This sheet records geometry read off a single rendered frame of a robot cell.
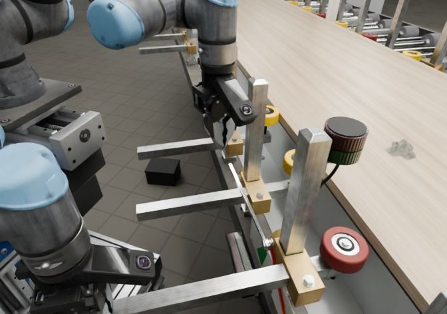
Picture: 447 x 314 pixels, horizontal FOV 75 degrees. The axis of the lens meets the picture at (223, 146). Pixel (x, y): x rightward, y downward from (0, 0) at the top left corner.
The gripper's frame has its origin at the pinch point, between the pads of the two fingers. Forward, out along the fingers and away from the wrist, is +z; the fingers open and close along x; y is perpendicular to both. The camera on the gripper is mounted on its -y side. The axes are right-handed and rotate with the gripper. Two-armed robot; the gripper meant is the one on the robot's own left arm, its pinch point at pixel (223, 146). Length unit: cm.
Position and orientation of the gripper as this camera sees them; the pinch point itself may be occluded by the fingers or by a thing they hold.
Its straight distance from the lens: 69.7
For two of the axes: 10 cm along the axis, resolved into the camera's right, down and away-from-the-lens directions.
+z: 0.0, 8.1, 5.9
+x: -8.3, 3.3, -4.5
